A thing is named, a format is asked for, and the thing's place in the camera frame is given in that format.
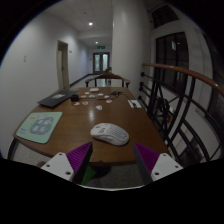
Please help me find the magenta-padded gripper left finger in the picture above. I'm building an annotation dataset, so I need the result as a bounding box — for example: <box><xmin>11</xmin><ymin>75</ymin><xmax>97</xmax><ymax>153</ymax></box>
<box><xmin>40</xmin><ymin>141</ymin><xmax>95</xmax><ymax>185</ymax></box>

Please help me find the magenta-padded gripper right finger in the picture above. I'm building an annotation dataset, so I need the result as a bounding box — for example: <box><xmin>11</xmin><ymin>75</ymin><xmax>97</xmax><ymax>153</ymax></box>
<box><xmin>133</xmin><ymin>142</ymin><xmax>184</xmax><ymax>185</ymax></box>

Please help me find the white perforated computer mouse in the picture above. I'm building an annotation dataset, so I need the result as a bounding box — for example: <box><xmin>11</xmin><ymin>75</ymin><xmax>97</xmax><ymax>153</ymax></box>
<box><xmin>90</xmin><ymin>122</ymin><xmax>131</xmax><ymax>147</ymax></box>

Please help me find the green printed mouse pad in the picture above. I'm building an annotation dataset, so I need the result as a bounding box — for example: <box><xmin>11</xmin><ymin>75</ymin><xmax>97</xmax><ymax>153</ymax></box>
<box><xmin>15</xmin><ymin>111</ymin><xmax>64</xmax><ymax>145</ymax></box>

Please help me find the black railing with wooden handrail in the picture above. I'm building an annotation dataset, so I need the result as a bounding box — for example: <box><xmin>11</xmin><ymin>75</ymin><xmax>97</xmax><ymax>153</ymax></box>
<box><xmin>138</xmin><ymin>62</ymin><xmax>224</xmax><ymax>168</ymax></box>

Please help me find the dark closed laptop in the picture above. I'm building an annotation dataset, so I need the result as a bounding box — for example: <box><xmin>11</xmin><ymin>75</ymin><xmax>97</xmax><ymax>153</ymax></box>
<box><xmin>36</xmin><ymin>89</ymin><xmax>80</xmax><ymax>109</ymax></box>

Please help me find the white paper sheet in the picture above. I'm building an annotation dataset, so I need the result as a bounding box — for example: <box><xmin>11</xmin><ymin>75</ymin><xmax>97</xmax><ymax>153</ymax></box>
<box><xmin>127</xmin><ymin>99</ymin><xmax>143</xmax><ymax>109</ymax></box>

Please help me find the white side door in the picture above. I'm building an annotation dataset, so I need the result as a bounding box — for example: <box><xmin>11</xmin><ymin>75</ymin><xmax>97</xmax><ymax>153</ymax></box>
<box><xmin>56</xmin><ymin>40</ymin><xmax>71</xmax><ymax>91</ymax></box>

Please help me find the wooden armchair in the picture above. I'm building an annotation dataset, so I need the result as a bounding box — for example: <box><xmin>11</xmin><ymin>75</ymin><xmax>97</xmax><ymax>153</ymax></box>
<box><xmin>84</xmin><ymin>71</ymin><xmax>132</xmax><ymax>89</ymax></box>

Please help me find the dark framed window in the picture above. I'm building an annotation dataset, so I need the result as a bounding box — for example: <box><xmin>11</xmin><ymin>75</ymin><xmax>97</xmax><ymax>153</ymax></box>
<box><xmin>155</xmin><ymin>31</ymin><xmax>190</xmax><ymax>96</ymax></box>

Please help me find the glazed double door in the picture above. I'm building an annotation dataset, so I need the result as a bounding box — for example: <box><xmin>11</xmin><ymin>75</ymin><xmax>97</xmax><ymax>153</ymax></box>
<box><xmin>92</xmin><ymin>51</ymin><xmax>111</xmax><ymax>75</ymax></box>

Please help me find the dark transom window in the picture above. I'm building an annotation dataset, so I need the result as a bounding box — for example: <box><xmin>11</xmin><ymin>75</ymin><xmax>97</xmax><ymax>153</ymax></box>
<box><xmin>151</xmin><ymin>3</ymin><xmax>179</xmax><ymax>29</ymax></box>

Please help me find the dark tangled cable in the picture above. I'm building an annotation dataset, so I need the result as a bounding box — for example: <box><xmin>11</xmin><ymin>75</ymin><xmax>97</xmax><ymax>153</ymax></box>
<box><xmin>109</xmin><ymin>90</ymin><xmax>125</xmax><ymax>99</ymax></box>

